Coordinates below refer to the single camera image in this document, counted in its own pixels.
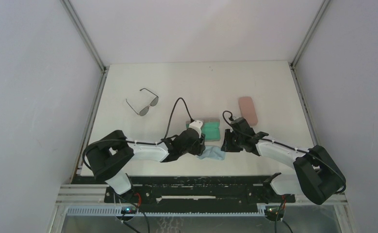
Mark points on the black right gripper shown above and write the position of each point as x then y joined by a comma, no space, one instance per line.
228,141

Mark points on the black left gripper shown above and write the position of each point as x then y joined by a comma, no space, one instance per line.
202,143

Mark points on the grey marbled glasses case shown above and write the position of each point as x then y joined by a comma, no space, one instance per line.
211,129

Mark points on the small light blue cloth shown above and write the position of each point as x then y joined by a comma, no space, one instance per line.
213,152

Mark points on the pink glasses case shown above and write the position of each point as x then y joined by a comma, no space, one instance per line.
248,111

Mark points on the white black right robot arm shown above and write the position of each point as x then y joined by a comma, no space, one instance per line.
316,175

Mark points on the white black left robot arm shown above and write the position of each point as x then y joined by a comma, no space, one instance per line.
107,157

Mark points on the black frame grey sunglasses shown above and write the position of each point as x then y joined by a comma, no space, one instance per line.
142,104

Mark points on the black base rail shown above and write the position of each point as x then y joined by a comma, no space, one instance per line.
201,194

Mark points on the aluminium frame post right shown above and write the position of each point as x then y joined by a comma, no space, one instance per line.
313,26

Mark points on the aluminium frame post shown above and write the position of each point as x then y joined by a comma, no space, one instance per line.
313,26
84,35

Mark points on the aluminium frame post left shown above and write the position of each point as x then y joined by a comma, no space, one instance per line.
84,35

